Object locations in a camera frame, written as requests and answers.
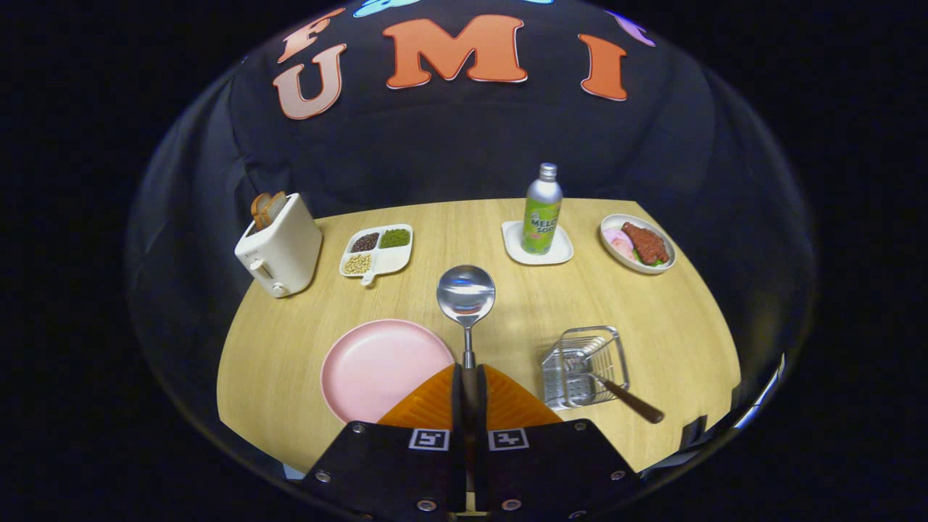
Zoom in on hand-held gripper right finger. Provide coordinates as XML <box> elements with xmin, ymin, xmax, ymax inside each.
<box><xmin>475</xmin><ymin>364</ymin><xmax>642</xmax><ymax>519</ymax></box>

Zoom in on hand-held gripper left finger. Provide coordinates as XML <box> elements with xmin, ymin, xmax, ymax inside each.
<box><xmin>301</xmin><ymin>364</ymin><xmax>465</xmax><ymax>517</ymax></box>

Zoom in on spoon with brown handle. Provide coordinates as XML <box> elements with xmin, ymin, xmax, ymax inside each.
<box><xmin>436</xmin><ymin>265</ymin><xmax>497</xmax><ymax>494</ymax></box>

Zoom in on metal perforated drain basket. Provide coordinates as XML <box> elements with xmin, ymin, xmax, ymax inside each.
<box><xmin>541</xmin><ymin>326</ymin><xmax>630</xmax><ymax>411</ymax></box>

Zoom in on pink round plate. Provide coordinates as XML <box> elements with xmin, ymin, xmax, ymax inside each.
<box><xmin>320</xmin><ymin>319</ymin><xmax>457</xmax><ymax>425</ymax></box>

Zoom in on white divided dish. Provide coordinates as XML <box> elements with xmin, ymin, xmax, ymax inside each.
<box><xmin>339</xmin><ymin>223</ymin><xmax>414</xmax><ymax>287</ymax></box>

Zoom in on white oval food plate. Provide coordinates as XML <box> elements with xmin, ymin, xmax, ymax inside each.
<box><xmin>600</xmin><ymin>213</ymin><xmax>677</xmax><ymax>275</ymax></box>

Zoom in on white square coaster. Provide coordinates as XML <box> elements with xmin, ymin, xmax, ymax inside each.
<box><xmin>502</xmin><ymin>220</ymin><xmax>574</xmax><ymax>266</ymax></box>

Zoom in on pink ham slices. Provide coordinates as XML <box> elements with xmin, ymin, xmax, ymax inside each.
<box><xmin>604</xmin><ymin>228</ymin><xmax>635</xmax><ymax>260</ymax></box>

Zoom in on red-brown meat piece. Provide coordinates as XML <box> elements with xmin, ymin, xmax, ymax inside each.
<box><xmin>621</xmin><ymin>222</ymin><xmax>670</xmax><ymax>265</ymax></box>

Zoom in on cream white toaster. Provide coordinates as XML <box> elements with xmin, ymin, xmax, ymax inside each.
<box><xmin>234</xmin><ymin>192</ymin><xmax>323</xmax><ymax>299</ymax></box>

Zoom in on silver green soda bottle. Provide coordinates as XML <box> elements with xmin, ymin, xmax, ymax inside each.
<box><xmin>521</xmin><ymin>163</ymin><xmax>564</xmax><ymax>255</ymax></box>

